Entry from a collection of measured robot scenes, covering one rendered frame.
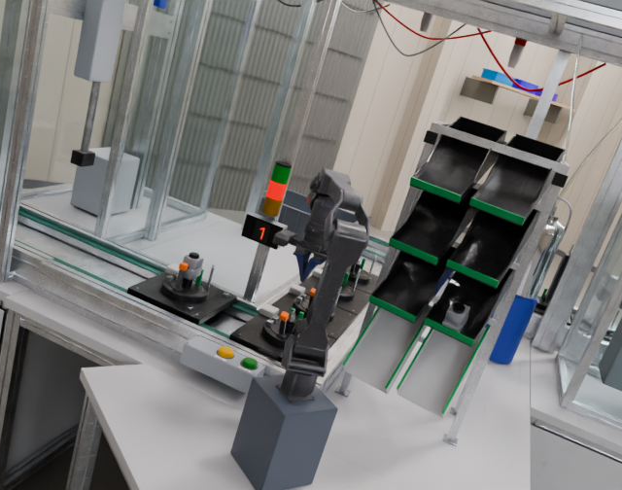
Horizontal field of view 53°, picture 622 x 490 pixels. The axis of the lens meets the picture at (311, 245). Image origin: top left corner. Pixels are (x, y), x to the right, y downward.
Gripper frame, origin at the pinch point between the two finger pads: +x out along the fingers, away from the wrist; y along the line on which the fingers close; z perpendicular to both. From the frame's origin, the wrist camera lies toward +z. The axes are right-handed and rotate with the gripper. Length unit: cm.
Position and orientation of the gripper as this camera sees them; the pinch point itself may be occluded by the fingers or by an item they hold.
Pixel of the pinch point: (306, 268)
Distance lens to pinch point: 150.1
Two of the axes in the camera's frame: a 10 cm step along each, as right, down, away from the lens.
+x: -2.8, 9.2, 2.9
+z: 3.3, -1.9, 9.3
